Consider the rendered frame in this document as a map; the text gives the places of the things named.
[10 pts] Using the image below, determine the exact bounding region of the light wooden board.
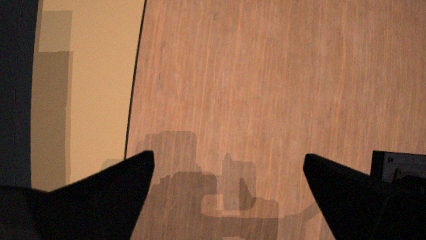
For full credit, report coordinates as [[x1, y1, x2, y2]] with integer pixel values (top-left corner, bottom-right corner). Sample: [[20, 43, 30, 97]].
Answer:
[[31, 0, 147, 192]]

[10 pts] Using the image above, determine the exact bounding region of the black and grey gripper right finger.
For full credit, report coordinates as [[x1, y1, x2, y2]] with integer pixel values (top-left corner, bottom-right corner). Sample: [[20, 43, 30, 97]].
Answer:
[[303, 153, 426, 240]]

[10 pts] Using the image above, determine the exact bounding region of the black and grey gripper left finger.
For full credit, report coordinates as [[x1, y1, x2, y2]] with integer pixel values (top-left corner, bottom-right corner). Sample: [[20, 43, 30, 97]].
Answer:
[[0, 150, 155, 240]]

